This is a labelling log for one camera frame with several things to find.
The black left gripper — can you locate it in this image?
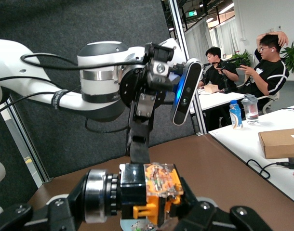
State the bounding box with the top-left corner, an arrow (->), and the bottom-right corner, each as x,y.
119,42 -> 176,165

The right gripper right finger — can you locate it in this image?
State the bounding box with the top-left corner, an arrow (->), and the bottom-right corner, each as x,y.
159,177 -> 274,231

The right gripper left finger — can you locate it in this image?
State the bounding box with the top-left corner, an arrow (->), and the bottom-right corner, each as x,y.
0,175 -> 90,231

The small cardboard box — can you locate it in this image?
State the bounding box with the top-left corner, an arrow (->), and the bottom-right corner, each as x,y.
203,84 -> 220,94

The flat cardboard box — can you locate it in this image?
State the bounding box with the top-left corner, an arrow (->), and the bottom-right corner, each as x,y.
257,128 -> 294,160

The white office table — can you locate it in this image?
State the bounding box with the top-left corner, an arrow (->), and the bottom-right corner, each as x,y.
189,88 -> 246,114
208,105 -> 294,207

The person in plain black shirt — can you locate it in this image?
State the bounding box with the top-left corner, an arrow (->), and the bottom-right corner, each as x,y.
197,46 -> 240,93

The dark grey felt partition panel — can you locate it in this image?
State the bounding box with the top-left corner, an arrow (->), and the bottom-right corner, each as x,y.
0,0 -> 196,179

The blue label drink bottle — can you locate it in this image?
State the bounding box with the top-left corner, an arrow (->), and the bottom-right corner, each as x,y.
228,99 -> 244,130

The small green plant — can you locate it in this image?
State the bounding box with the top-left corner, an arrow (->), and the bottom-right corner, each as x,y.
230,49 -> 253,68

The clear shaker bottle grey lid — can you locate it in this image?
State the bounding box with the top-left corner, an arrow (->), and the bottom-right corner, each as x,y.
241,93 -> 260,125

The white office chair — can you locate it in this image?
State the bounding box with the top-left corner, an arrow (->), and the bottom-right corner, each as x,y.
261,90 -> 281,114

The person with glasses and earbuds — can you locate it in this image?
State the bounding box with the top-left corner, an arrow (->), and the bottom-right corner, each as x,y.
238,30 -> 290,102

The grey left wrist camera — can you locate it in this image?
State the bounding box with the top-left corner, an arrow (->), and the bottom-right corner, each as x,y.
170,58 -> 203,127

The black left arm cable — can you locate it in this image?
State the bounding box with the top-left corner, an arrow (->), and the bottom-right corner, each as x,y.
0,52 -> 147,134

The thin black charger cable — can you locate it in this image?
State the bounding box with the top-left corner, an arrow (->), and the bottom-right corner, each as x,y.
246,158 -> 290,180

